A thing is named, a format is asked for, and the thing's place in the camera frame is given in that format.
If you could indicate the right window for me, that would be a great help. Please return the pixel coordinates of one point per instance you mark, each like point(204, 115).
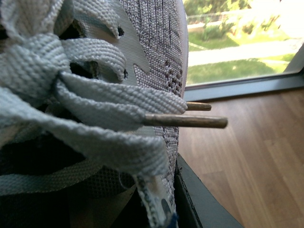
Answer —
point(240, 47)

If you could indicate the grey knit sneaker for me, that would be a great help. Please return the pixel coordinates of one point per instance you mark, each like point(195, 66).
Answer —
point(90, 110)

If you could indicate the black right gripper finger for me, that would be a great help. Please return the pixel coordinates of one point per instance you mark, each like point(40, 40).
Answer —
point(195, 205)

